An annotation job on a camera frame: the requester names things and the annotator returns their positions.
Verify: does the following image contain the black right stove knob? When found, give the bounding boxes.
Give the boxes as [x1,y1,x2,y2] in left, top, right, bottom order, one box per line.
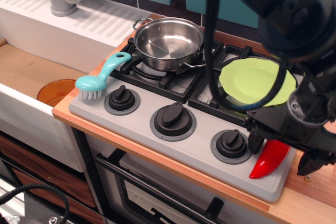
[211,130,251,165]

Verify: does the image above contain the light green plastic plate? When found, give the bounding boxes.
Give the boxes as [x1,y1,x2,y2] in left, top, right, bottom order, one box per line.
[218,58,297,108]

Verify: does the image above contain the black left burner grate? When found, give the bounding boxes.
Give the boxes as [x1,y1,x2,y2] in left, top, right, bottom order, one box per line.
[110,37,205,103]

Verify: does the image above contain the black middle stove knob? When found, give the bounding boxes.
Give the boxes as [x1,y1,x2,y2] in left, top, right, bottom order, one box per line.
[150,102,197,142]

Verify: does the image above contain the teal wall cabinet right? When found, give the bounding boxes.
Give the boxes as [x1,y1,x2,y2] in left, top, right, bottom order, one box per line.
[186,0,258,28]

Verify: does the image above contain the stainless steel pot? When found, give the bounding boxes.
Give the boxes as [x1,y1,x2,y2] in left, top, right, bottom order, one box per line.
[133,17,206,72]

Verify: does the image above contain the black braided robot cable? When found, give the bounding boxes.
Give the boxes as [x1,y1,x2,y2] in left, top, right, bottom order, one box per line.
[202,0,287,112]

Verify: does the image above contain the wooden drawer fronts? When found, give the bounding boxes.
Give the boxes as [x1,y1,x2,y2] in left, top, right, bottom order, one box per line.
[1,132,104,223]

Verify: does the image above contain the black right burner grate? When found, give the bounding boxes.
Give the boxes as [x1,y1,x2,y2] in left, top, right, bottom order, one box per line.
[187,44,305,130]

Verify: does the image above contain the black burner grate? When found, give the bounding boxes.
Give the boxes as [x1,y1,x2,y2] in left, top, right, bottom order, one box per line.
[187,44,305,130]
[110,37,205,103]

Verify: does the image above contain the grey toy stove top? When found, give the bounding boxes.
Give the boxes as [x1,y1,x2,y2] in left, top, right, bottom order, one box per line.
[68,37,297,204]

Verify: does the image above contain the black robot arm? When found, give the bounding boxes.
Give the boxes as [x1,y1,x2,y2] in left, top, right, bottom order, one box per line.
[242,0,335,176]

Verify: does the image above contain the teal dish brush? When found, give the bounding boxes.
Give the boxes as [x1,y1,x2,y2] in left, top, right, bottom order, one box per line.
[75,52,132,100]

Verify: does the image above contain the wooden countertop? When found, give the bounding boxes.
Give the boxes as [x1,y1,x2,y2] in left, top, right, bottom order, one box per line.
[51,13,336,224]

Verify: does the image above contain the black left stove knob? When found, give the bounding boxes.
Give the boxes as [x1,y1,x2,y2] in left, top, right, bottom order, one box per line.
[104,85,141,116]

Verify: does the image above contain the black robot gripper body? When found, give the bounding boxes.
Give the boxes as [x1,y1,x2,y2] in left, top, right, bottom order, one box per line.
[245,105,335,161]

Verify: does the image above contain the white toy sink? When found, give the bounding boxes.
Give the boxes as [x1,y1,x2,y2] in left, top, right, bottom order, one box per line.
[1,0,150,172]

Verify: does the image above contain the oven door with black handle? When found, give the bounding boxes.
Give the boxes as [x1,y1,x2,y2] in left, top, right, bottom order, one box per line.
[93,148,237,224]

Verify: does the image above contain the black stove knob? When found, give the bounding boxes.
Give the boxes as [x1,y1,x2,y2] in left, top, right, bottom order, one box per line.
[104,85,141,116]
[211,130,251,165]
[150,102,197,142]

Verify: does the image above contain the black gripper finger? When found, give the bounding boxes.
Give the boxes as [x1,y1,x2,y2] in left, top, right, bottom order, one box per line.
[297,152,328,176]
[248,130,264,154]

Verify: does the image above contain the orange sink drain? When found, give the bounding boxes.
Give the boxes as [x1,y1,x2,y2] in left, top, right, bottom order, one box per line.
[37,79,76,107]

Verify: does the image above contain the black braided foreground cable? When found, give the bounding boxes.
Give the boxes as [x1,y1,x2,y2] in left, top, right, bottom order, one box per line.
[0,183,70,224]

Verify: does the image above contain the red toy chili pepper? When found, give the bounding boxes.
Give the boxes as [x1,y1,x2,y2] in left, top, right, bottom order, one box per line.
[249,140,291,179]

